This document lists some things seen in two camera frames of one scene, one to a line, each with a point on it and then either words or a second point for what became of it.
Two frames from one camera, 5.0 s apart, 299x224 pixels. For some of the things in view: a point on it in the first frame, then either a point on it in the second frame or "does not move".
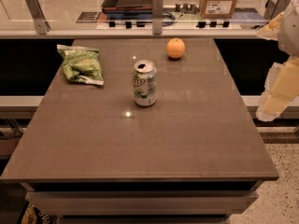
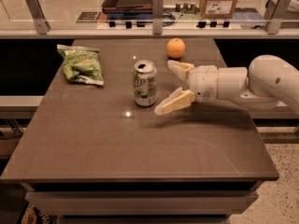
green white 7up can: (145, 82) does not move
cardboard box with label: (219, 2) does not move
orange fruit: (175, 48) does not move
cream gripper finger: (281, 90) to (178, 100)
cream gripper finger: (272, 29) to (180, 68)
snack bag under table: (34, 216) does not move
